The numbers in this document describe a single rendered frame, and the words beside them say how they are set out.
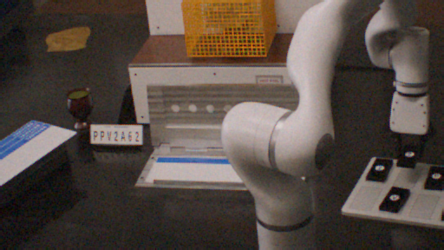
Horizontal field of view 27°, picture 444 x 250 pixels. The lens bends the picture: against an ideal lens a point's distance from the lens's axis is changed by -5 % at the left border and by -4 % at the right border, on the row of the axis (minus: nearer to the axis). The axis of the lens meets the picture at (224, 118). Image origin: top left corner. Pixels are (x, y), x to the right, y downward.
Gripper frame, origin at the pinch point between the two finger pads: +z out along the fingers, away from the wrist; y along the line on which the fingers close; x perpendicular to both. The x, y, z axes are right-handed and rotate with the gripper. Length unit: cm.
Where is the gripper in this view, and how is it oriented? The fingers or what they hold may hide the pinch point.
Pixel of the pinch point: (409, 150)
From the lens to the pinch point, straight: 240.8
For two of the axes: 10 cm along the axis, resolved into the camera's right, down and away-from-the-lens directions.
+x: 4.0, -2.7, 8.7
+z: 0.2, 9.6, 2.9
